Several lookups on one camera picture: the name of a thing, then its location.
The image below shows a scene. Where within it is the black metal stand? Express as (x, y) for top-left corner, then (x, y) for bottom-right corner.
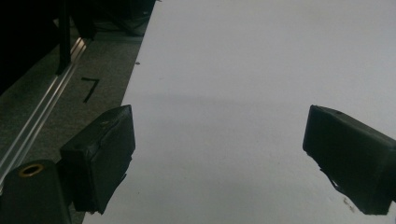
(55, 0), (73, 76)

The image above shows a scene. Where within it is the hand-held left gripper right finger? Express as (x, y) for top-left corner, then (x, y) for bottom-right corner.
(302, 105), (396, 216)

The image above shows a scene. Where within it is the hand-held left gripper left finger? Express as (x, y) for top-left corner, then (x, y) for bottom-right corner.
(59, 104), (136, 216)

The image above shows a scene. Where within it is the aluminium floor rail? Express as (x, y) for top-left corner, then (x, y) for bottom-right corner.
(0, 36), (88, 191)

